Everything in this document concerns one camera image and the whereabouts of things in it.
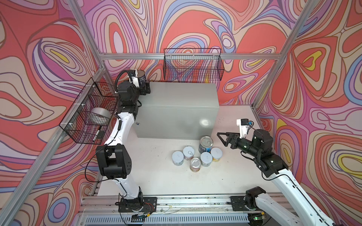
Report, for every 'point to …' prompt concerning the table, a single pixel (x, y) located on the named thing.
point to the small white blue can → (206, 158)
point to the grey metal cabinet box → (185, 110)
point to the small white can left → (177, 158)
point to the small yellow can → (216, 154)
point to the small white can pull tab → (188, 152)
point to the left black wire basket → (102, 94)
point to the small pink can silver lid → (195, 164)
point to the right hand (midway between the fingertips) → (222, 137)
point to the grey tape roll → (99, 116)
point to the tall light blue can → (206, 144)
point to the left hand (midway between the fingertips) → (141, 77)
